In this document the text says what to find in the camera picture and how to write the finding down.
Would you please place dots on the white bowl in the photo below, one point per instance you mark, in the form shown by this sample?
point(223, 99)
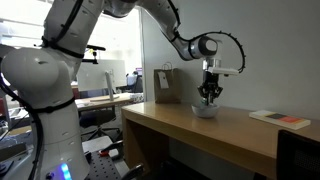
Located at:
point(205, 111)

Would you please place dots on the black camera on stand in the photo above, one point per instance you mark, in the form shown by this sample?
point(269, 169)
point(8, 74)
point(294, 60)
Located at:
point(95, 48)

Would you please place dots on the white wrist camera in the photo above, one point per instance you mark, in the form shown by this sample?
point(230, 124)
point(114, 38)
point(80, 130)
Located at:
point(221, 70)

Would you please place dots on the white book orange black cover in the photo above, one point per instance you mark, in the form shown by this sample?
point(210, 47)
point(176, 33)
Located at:
point(279, 119)

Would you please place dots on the silver computer monitor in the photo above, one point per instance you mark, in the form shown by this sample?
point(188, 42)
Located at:
point(96, 75)

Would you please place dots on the seated person blue shirt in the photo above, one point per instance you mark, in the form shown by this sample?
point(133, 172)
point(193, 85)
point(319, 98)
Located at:
point(131, 80)

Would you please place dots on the black office chair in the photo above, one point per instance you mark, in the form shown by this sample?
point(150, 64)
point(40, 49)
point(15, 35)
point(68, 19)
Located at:
point(296, 156)

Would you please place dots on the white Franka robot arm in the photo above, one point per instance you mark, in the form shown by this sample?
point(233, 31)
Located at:
point(50, 83)

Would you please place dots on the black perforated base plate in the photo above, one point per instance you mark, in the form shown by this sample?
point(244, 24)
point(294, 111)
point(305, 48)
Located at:
point(100, 166)

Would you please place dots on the black swivel chair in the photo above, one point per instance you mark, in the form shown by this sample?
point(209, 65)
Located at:
point(100, 118)

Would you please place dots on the light wooden office desk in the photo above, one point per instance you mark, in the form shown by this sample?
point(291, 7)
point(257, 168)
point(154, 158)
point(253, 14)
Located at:
point(103, 101)

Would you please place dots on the brown paper bag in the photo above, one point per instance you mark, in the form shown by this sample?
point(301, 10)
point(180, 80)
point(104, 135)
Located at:
point(168, 90)

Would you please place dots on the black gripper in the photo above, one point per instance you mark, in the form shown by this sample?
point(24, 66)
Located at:
point(210, 81)

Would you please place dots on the dark marker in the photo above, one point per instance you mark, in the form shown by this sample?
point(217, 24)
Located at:
point(203, 101)

